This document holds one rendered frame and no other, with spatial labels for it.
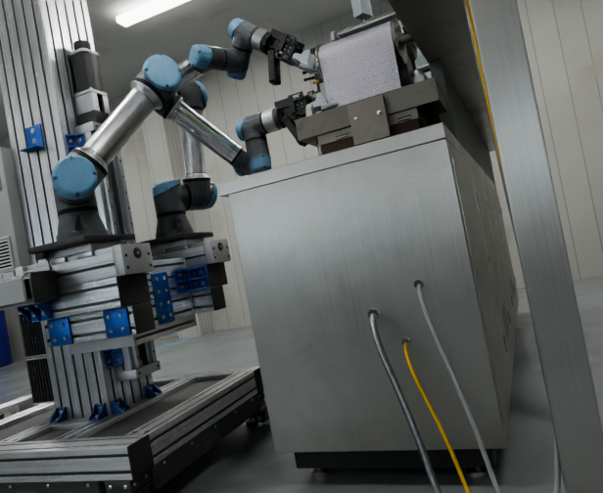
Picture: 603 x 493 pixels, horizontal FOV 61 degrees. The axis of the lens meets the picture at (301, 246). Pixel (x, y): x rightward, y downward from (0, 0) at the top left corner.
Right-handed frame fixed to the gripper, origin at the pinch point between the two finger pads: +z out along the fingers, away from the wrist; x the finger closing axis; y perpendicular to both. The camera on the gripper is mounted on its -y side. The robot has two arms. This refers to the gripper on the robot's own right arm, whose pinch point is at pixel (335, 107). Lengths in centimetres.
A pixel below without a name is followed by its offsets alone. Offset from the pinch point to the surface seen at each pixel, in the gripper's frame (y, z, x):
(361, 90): 2.5, 9.5, -0.3
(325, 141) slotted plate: -14.1, 1.2, -19.0
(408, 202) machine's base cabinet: -37, 22, -26
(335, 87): 6.0, 1.3, -0.3
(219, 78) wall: 181, -243, 363
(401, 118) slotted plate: -13.9, 23.2, -19.0
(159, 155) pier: 107, -324, 332
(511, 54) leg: -23, 50, -77
